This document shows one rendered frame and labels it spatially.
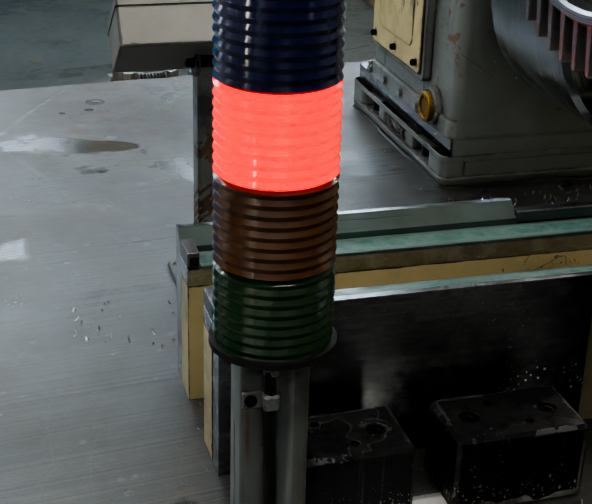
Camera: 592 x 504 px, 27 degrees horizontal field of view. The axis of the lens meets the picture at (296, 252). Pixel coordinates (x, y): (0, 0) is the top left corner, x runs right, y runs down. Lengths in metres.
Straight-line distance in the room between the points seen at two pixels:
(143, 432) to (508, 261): 0.33
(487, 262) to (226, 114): 0.52
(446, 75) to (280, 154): 0.91
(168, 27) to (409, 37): 0.48
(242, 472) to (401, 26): 0.98
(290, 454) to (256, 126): 0.18
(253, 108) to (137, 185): 0.92
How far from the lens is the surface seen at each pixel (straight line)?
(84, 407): 1.02
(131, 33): 1.10
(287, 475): 0.66
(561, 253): 1.08
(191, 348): 1.00
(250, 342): 0.60
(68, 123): 1.68
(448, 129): 1.46
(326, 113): 0.56
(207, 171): 1.17
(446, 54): 1.46
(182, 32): 1.11
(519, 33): 1.31
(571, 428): 0.91
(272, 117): 0.55
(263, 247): 0.57
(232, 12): 0.55
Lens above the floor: 1.32
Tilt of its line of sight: 24 degrees down
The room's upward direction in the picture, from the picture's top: 2 degrees clockwise
